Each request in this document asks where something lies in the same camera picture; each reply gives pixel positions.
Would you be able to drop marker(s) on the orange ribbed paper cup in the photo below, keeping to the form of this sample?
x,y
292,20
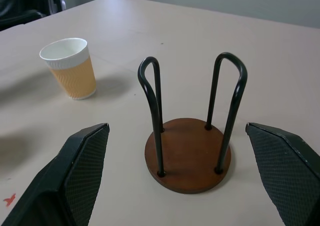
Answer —
x,y
72,71

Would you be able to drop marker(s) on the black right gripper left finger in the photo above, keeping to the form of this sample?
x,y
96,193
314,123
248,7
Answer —
x,y
75,171

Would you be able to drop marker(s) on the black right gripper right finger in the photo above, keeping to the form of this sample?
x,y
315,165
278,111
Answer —
x,y
287,166

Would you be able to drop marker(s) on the black office chair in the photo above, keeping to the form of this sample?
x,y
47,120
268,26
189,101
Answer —
x,y
22,6

